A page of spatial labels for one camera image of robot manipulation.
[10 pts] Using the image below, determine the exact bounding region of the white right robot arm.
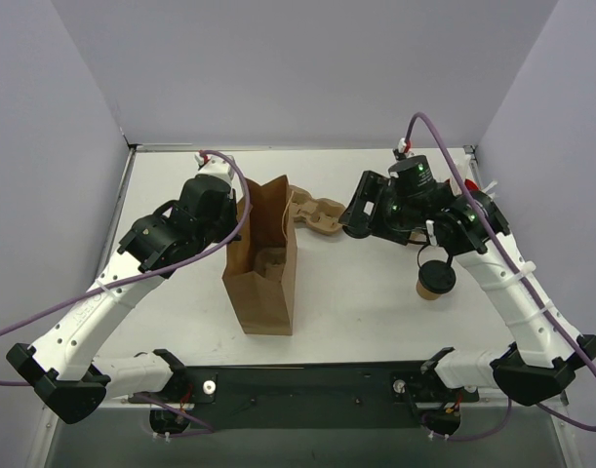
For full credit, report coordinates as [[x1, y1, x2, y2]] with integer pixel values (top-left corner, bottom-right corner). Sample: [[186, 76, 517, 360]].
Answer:
[[339, 155, 596, 406]]

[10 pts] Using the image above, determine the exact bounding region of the red plastic cup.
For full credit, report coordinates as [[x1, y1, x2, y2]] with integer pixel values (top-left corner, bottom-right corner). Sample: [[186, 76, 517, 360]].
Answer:
[[464, 178, 480, 192]]

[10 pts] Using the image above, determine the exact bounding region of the white wrapped straws bundle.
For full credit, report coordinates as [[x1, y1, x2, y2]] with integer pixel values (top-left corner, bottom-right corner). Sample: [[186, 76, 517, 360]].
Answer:
[[449, 153, 497, 199]]

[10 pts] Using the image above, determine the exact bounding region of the brown paper coffee cup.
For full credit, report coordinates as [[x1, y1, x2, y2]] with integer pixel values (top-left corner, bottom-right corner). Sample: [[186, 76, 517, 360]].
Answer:
[[416, 279, 449, 301]]

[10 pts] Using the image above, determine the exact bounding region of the brown paper bag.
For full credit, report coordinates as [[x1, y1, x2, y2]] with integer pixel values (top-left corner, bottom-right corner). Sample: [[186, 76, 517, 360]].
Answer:
[[222, 175, 298, 335]]

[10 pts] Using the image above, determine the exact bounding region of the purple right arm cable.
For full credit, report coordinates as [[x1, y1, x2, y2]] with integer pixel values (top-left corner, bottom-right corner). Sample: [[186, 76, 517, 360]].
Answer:
[[403, 112, 596, 442]]

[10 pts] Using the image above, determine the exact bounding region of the black plastic cup lid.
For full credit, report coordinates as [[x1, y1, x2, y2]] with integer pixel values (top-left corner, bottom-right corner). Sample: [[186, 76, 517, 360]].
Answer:
[[418, 259, 457, 293]]

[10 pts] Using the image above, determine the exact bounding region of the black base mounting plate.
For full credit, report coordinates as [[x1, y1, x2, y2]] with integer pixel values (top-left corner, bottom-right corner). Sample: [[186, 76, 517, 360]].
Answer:
[[153, 361, 479, 430]]

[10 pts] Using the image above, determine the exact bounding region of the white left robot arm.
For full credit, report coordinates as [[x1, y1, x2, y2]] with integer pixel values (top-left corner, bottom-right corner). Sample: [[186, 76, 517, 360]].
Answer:
[[6, 151, 243, 424]]

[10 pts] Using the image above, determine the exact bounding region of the brown pulp cup carrier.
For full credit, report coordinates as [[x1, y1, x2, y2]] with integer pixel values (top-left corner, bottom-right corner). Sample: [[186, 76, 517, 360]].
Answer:
[[289, 185, 345, 236], [253, 247, 286, 282]]

